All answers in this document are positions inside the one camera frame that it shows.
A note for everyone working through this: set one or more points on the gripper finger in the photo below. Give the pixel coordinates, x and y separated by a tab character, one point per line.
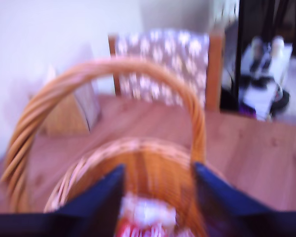
98	205
219	205

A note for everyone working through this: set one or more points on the red Easter egg bag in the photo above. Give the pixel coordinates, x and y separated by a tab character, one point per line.
145	217

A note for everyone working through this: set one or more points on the woven wicker basket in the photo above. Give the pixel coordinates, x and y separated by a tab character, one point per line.
158	160

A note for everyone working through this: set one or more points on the white and black clutter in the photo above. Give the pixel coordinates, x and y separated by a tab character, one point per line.
264	81

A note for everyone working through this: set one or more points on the paw print cushioned chair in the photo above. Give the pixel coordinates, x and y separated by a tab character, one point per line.
162	64

